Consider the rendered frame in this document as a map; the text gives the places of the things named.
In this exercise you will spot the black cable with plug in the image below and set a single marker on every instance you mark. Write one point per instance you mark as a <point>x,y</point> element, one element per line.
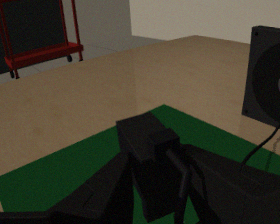
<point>158,170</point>

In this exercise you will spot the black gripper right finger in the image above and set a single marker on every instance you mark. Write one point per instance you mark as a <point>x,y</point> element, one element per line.
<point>224,191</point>

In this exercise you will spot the black computer fan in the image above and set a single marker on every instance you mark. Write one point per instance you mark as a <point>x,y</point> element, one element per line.
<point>262,90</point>

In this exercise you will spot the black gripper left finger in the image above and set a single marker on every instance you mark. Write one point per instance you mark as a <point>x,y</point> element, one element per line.
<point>105,198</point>

